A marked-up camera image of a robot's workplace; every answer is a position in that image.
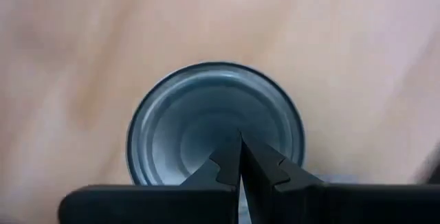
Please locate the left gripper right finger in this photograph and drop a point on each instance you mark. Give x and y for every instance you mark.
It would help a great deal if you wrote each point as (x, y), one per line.
(343, 203)

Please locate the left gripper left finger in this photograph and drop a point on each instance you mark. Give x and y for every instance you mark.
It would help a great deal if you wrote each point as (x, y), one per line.
(154, 203)

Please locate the plain-lid silver seafood can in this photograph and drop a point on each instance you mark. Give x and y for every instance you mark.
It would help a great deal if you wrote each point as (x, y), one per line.
(192, 114)

